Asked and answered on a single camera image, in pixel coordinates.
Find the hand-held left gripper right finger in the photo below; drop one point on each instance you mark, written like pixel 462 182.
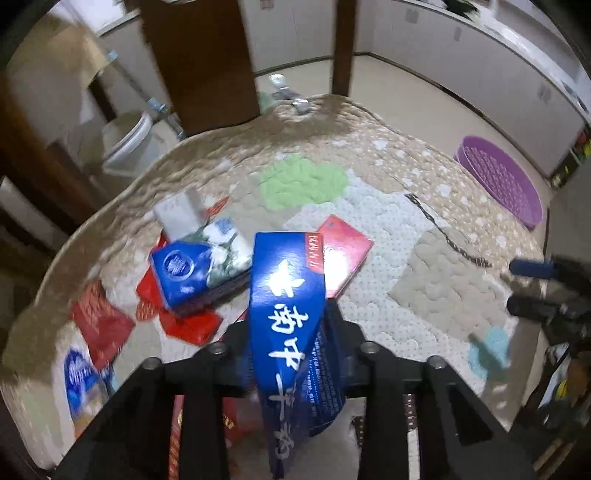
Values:
pixel 351 364

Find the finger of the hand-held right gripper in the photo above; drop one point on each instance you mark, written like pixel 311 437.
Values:
pixel 531 268
pixel 531 307

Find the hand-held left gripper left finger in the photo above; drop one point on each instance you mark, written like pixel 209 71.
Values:
pixel 238 360

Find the blue toothpaste box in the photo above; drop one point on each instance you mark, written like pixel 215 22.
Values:
pixel 286 295

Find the blue tissue pack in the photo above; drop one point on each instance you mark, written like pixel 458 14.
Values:
pixel 184 272

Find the red snack bag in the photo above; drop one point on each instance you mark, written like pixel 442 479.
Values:
pixel 101 327

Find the crumpled red wrapper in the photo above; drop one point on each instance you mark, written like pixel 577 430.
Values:
pixel 189 325

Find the purple plastic basket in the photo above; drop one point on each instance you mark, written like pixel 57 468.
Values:
pixel 503 184

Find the flat red carton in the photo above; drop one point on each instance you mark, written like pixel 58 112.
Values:
pixel 346 249

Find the small white box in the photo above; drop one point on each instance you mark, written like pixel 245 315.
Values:
pixel 178 214

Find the blue and white snack packet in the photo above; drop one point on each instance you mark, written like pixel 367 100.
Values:
pixel 81 378

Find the white kitchen cabinets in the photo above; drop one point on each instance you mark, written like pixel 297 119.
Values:
pixel 461 55

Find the white bucket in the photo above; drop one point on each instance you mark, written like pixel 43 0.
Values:
pixel 127 138

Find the silver metal clip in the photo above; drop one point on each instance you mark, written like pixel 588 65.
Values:
pixel 286 92

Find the brown wooden chair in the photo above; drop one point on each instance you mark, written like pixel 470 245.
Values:
pixel 203 69

